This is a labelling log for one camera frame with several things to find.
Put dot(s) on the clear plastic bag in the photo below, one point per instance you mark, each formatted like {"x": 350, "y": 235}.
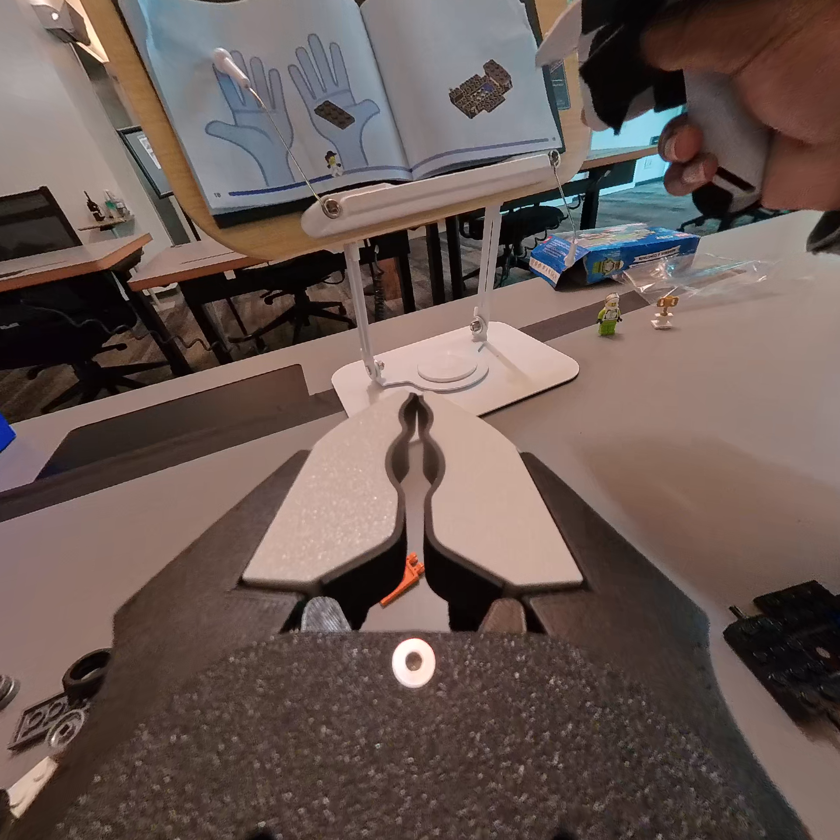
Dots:
{"x": 696, "y": 278}

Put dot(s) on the small orange lego piece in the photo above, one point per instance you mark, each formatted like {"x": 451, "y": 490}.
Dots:
{"x": 404, "y": 580}

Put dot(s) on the person's right hand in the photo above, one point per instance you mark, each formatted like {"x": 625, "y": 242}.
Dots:
{"x": 788, "y": 66}

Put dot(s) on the blue plastic bin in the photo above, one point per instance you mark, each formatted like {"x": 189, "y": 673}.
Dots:
{"x": 5, "y": 436}

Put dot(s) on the pile of lego pieces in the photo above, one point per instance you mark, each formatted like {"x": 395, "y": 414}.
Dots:
{"x": 53, "y": 715}

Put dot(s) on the black office chair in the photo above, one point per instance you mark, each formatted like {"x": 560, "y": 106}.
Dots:
{"x": 512, "y": 234}
{"x": 295, "y": 282}
{"x": 719, "y": 208}
{"x": 40, "y": 263}

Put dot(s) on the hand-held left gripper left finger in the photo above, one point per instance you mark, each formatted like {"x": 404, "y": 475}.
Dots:
{"x": 322, "y": 525}

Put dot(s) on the black lego chassis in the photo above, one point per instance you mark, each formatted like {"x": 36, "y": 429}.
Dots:
{"x": 794, "y": 650}

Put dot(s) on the white book stand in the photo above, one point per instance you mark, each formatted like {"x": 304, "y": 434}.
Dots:
{"x": 525, "y": 361}

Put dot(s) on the brown topped desk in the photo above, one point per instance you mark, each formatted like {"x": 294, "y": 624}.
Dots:
{"x": 184, "y": 263}
{"x": 66, "y": 260}
{"x": 617, "y": 158}

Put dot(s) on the blue lego box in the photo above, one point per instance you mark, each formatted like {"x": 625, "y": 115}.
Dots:
{"x": 617, "y": 250}

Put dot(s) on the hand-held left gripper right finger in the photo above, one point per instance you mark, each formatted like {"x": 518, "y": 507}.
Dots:
{"x": 505, "y": 525}

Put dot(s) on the small white lego piece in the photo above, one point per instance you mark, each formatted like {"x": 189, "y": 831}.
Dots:
{"x": 663, "y": 320}

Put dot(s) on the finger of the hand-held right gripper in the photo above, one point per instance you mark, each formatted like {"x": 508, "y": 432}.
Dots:
{"x": 565, "y": 40}

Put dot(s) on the lego instruction booklet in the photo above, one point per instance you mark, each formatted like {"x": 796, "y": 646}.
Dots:
{"x": 433, "y": 79}

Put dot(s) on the lime green lego minifigure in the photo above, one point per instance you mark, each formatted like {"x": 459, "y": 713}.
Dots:
{"x": 609, "y": 315}

